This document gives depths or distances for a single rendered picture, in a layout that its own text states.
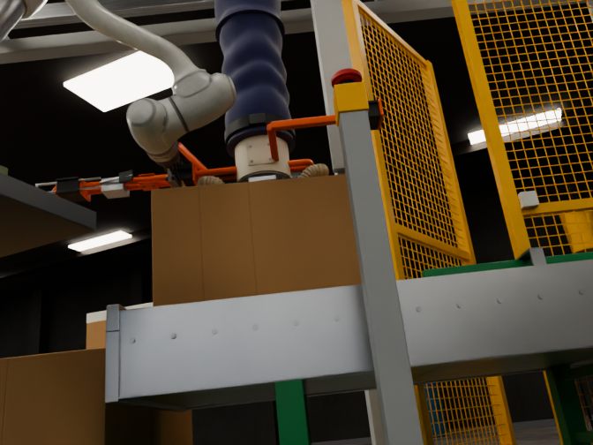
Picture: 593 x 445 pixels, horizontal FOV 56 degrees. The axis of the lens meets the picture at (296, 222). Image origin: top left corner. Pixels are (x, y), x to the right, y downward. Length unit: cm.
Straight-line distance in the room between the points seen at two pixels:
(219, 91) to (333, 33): 181
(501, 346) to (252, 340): 53
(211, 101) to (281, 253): 43
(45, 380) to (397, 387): 86
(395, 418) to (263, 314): 38
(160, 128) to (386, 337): 76
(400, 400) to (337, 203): 64
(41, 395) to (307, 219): 78
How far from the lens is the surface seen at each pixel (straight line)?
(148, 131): 144
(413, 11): 451
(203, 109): 147
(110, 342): 132
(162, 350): 128
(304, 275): 144
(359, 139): 120
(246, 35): 192
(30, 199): 107
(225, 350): 125
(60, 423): 150
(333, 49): 316
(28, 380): 155
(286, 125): 153
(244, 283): 144
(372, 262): 110
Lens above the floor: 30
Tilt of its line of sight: 20 degrees up
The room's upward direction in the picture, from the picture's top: 6 degrees counter-clockwise
